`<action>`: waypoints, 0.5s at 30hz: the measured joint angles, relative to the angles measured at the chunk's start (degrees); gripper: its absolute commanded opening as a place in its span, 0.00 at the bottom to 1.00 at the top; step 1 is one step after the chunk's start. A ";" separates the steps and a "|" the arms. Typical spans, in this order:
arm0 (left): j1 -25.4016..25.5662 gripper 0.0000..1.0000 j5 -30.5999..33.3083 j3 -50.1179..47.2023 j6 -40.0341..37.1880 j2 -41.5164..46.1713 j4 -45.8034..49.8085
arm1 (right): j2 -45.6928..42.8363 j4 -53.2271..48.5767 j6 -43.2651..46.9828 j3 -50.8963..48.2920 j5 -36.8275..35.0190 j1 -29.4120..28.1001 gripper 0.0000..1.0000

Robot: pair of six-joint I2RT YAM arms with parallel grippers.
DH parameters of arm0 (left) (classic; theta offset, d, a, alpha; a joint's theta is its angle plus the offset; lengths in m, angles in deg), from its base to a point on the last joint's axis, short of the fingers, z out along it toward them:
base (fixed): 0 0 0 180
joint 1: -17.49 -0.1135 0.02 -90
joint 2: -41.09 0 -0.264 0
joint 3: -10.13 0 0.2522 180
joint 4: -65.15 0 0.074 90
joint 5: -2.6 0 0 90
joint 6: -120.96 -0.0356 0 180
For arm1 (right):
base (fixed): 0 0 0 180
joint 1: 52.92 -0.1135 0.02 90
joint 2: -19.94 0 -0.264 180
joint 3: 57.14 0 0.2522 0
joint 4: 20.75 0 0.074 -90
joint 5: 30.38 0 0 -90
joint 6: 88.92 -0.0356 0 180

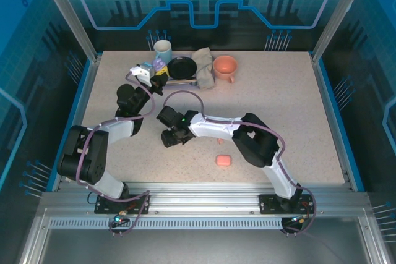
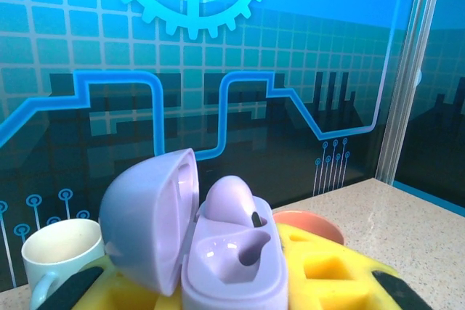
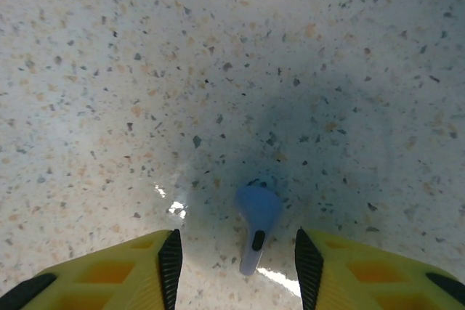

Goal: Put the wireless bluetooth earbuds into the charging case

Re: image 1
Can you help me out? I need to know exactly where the aluminium side rail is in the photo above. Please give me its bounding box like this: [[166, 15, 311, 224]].
[[310, 55, 356, 191], [75, 55, 103, 129]]

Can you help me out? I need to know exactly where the pink earbud charging case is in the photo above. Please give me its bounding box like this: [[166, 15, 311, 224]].
[[215, 154, 233, 168]]

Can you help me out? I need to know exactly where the aluminium frame post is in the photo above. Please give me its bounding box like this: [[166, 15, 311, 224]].
[[33, 0, 103, 62], [310, 0, 374, 64]]

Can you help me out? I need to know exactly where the black plate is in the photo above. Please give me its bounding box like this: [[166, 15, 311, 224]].
[[166, 56, 198, 80]]

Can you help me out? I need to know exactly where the beige folded cloth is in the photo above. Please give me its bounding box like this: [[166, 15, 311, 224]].
[[191, 46, 217, 90]]

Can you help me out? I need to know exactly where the slotted grey cable duct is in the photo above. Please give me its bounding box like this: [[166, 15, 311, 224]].
[[48, 216, 364, 231]]

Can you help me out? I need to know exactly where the lavender tray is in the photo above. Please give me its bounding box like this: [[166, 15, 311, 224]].
[[152, 54, 200, 89]]

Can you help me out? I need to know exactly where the aluminium mounting rail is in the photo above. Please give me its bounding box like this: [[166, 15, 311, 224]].
[[40, 182, 371, 217]]

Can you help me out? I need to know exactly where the light blue mug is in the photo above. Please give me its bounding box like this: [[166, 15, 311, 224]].
[[153, 40, 173, 65]]

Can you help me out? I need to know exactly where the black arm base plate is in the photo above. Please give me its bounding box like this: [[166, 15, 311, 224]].
[[94, 194, 152, 215], [259, 194, 313, 215]]

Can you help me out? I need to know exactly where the grey metal bottom panel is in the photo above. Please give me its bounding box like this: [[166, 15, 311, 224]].
[[40, 228, 372, 264]]

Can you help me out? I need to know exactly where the orange pink cup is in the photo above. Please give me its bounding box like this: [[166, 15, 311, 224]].
[[212, 55, 238, 84]]

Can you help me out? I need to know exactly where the blue table edge strip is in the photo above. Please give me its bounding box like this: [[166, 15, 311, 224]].
[[317, 58, 366, 192], [63, 58, 94, 132]]

